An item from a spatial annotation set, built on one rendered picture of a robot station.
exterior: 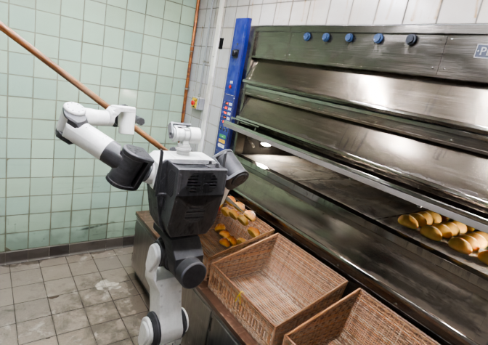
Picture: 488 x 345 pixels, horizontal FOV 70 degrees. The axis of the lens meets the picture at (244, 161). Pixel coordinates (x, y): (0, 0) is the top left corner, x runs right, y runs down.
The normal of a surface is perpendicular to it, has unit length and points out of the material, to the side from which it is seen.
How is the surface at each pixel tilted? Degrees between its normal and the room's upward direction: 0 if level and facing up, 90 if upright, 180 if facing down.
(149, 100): 90
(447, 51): 92
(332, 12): 90
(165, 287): 74
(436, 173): 69
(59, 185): 90
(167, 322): 60
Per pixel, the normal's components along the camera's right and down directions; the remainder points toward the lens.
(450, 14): -0.80, 0.00
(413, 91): -0.71, -0.34
